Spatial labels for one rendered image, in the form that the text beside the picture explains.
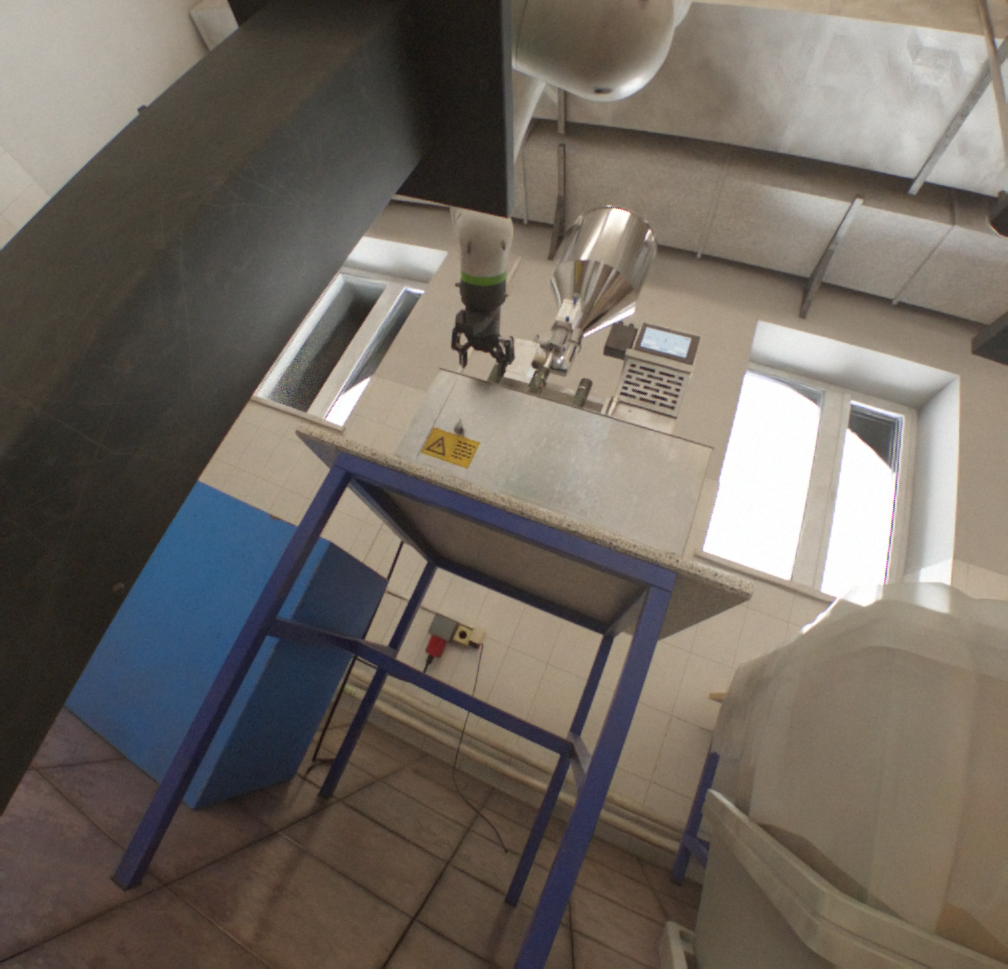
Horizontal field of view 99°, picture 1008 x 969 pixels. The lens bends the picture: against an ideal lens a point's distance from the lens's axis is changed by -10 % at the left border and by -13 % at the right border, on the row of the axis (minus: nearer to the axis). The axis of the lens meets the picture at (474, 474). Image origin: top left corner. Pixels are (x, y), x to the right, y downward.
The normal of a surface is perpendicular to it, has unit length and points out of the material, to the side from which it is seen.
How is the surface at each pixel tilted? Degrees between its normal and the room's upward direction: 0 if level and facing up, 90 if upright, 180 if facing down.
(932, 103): 173
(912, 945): 90
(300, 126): 90
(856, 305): 90
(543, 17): 162
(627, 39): 145
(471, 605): 90
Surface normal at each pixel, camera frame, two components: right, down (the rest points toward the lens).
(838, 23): -0.38, 0.90
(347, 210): 0.91, 0.34
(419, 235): -0.14, -0.40
